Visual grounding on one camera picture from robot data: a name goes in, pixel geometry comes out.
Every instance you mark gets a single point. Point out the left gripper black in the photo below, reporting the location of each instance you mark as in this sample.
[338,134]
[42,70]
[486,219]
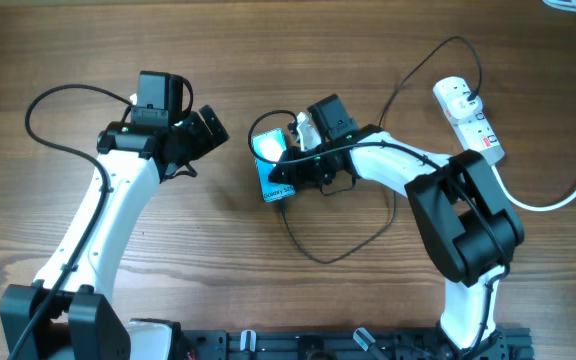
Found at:
[204,142]

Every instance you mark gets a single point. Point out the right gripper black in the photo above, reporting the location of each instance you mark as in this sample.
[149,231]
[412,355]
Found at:
[297,175]

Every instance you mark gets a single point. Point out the blue-screen Galaxy smartphone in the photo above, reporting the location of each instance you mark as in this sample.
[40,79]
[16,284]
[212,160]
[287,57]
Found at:
[270,145]

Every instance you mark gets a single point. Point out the white power strip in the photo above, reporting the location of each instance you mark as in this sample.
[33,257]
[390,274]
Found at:
[476,133]

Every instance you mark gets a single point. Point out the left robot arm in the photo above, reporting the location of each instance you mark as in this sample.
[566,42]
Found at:
[66,311]

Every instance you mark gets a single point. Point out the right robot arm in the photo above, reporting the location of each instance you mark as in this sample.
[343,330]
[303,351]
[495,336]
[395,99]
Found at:
[468,227]

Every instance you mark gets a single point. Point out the white USB charger plug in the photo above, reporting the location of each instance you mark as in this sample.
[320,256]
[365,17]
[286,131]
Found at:
[460,108]

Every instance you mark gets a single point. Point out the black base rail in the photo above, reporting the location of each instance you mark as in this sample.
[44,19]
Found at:
[412,343]

